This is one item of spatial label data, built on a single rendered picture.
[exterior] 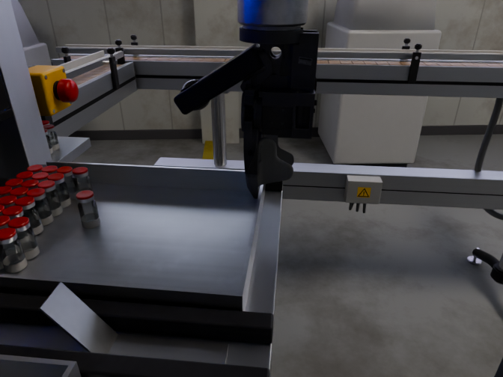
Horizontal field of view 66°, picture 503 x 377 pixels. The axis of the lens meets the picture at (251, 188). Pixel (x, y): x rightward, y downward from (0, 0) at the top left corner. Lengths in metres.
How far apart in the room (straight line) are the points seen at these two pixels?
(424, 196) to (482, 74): 0.45
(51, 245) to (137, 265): 0.12
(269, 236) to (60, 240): 0.26
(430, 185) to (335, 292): 0.59
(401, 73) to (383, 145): 1.47
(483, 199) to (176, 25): 2.39
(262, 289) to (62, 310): 0.19
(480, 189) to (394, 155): 1.30
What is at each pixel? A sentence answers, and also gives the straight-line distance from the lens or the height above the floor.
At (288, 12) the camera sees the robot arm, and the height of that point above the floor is 1.13.
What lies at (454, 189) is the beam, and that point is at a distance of 1.58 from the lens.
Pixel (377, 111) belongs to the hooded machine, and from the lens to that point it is 2.69.
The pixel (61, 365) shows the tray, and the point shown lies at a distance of 0.34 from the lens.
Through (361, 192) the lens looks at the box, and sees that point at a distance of 1.44.
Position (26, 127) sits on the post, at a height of 0.96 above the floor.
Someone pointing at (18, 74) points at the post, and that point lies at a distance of 0.70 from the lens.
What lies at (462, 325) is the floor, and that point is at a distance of 1.78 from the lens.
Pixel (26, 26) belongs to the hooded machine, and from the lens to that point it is 3.15.
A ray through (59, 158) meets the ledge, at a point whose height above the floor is 0.88.
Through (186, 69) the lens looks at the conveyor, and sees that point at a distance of 1.35.
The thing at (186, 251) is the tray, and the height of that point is 0.88.
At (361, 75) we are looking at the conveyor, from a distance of 1.33.
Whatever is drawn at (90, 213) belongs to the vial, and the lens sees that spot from 0.53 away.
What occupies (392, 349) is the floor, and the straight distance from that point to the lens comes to 1.59.
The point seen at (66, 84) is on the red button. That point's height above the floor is 1.01.
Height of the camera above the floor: 1.16
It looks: 28 degrees down
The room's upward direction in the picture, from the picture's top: straight up
